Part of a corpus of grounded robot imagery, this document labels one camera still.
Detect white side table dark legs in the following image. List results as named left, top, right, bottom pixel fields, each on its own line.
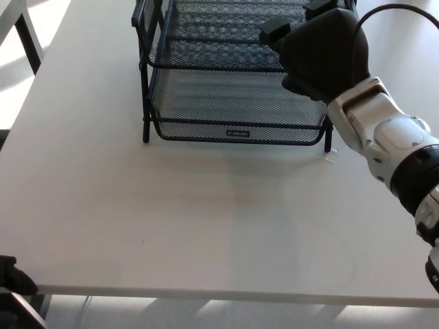
left=0, top=0, right=46, bottom=77

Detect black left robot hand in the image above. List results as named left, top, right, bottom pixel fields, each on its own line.
left=0, top=255, right=39, bottom=296

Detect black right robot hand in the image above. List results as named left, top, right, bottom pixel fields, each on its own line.
left=259, top=0, right=373, bottom=104

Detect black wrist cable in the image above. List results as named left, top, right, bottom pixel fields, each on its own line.
left=350, top=4, right=439, bottom=85

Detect black mesh drawer tray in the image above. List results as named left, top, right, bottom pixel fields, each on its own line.
left=147, top=0, right=309, bottom=73

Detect black mesh tray with label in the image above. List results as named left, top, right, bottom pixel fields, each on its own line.
left=150, top=66, right=329, bottom=147

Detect clear tape scrap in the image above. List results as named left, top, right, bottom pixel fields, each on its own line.
left=320, top=147, right=340, bottom=165

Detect black metal tray rack frame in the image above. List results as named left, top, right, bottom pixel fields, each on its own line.
left=132, top=0, right=358, bottom=154

